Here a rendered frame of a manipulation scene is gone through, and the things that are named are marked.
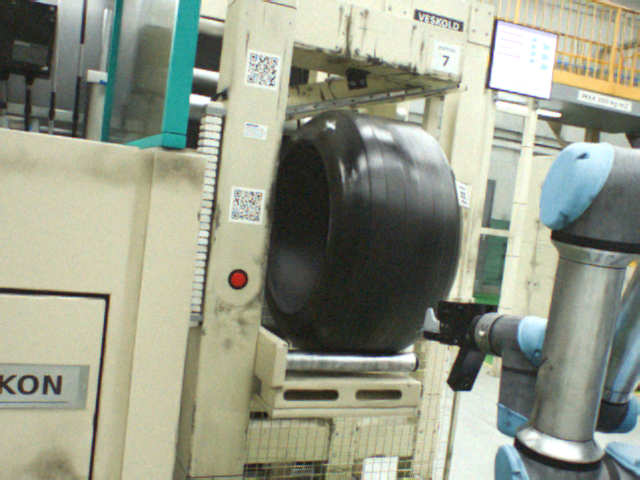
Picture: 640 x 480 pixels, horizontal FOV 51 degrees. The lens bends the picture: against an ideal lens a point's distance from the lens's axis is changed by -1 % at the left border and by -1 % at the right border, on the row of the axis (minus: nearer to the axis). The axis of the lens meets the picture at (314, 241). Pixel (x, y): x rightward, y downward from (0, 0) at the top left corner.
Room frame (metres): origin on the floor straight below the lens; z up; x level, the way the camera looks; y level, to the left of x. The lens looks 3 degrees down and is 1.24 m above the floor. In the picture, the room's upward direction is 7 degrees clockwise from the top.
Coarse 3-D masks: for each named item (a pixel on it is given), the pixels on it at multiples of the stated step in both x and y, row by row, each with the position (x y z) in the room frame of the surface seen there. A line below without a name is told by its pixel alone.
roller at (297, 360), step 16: (288, 352) 1.43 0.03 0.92; (304, 352) 1.44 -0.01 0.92; (320, 352) 1.46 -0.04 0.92; (336, 352) 1.48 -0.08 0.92; (352, 352) 1.49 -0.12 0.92; (368, 352) 1.51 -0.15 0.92; (384, 352) 1.53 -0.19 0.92; (400, 352) 1.55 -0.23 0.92; (288, 368) 1.42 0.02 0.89; (304, 368) 1.44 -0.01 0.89; (320, 368) 1.45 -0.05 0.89; (336, 368) 1.46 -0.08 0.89; (352, 368) 1.48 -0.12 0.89; (368, 368) 1.50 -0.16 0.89; (384, 368) 1.51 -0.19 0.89; (400, 368) 1.53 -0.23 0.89; (416, 368) 1.54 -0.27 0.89
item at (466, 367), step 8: (464, 336) 1.20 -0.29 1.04; (464, 344) 1.20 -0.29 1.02; (464, 352) 1.20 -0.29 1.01; (472, 352) 1.20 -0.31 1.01; (480, 352) 1.20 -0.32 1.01; (456, 360) 1.22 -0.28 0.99; (464, 360) 1.20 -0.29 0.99; (472, 360) 1.20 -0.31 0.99; (480, 360) 1.21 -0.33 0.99; (456, 368) 1.21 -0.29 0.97; (464, 368) 1.21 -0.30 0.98; (472, 368) 1.21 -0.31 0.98; (448, 376) 1.23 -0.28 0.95; (456, 376) 1.21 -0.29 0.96; (464, 376) 1.21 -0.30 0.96; (472, 376) 1.22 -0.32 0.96; (448, 384) 1.23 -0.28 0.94; (456, 384) 1.22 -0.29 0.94; (464, 384) 1.21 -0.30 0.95; (472, 384) 1.23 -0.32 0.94
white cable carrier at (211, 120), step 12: (204, 120) 1.42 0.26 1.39; (216, 120) 1.42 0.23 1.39; (204, 144) 1.41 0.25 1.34; (216, 144) 1.42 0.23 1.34; (204, 156) 1.41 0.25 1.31; (216, 156) 1.42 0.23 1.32; (216, 168) 1.42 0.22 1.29; (204, 192) 1.43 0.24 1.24; (204, 204) 1.42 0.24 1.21; (204, 216) 1.42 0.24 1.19; (204, 228) 1.42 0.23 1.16; (204, 240) 1.42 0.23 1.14; (204, 264) 1.42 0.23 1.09; (192, 300) 1.42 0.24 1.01; (192, 312) 1.43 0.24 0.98; (192, 324) 1.42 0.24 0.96
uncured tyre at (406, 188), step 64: (320, 128) 1.52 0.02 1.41; (384, 128) 1.49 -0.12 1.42; (320, 192) 1.88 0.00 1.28; (384, 192) 1.36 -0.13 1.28; (448, 192) 1.43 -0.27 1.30; (320, 256) 1.89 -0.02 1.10; (384, 256) 1.35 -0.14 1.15; (448, 256) 1.41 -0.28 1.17; (320, 320) 1.42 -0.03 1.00; (384, 320) 1.41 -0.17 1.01
